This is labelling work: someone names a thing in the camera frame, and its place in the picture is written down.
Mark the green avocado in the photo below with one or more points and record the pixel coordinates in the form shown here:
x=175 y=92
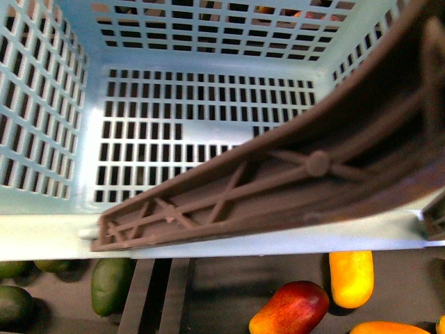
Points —
x=16 y=305
x=110 y=284

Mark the red yellow mango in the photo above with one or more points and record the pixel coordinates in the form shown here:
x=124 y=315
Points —
x=296 y=307

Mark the yellow mango upright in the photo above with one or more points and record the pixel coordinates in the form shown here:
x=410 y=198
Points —
x=352 y=277

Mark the brown plastic basket handle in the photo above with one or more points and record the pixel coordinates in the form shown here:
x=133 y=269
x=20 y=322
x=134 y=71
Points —
x=374 y=143

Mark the yellow mango bottom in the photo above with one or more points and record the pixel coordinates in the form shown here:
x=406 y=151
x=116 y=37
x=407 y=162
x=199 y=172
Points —
x=386 y=327

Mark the green avocado left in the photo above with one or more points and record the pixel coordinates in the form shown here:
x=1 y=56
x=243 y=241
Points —
x=16 y=305

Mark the green avocado centre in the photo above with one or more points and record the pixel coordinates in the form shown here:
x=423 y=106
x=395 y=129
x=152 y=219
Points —
x=110 y=284

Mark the teal plastic shopping basket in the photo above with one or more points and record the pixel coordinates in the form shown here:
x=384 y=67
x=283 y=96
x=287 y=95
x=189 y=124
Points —
x=104 y=100

